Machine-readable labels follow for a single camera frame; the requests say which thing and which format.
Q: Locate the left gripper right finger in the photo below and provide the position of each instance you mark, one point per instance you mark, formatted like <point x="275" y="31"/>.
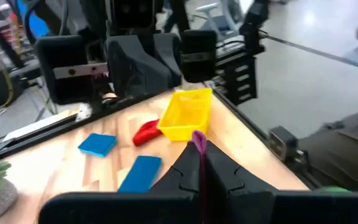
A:
<point x="225" y="177"/>

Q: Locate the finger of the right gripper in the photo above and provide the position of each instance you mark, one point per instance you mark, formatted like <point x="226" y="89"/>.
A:
<point x="135" y="71"/>
<point x="170" y="53"/>

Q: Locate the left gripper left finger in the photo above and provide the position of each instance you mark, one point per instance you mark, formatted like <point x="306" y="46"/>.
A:
<point x="185" y="177"/>

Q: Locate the purple cloth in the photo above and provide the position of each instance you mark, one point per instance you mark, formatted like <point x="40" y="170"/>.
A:
<point x="199" y="140"/>

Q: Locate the blue sponge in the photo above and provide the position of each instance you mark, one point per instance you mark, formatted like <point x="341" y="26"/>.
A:
<point x="141" y="174"/>
<point x="98" y="144"/>

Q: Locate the yellow plastic basket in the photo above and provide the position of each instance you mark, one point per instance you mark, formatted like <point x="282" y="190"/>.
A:
<point x="182" y="124"/>

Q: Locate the pink silicone piece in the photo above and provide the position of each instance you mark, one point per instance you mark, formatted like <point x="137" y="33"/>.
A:
<point x="145" y="133"/>

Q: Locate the blue screen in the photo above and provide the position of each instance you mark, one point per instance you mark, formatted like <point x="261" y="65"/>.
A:
<point x="39" y="25"/>

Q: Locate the dark grey clamp block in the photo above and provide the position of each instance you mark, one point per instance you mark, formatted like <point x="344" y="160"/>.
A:
<point x="283" y="141"/>

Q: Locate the white paper sheet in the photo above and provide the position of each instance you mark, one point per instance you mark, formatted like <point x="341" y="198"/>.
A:
<point x="42" y="124"/>

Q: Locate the green plastic bucket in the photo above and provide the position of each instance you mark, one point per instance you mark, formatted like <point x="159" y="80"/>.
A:
<point x="332" y="188"/>

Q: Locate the person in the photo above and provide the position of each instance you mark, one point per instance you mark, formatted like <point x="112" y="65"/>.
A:
<point x="337" y="155"/>

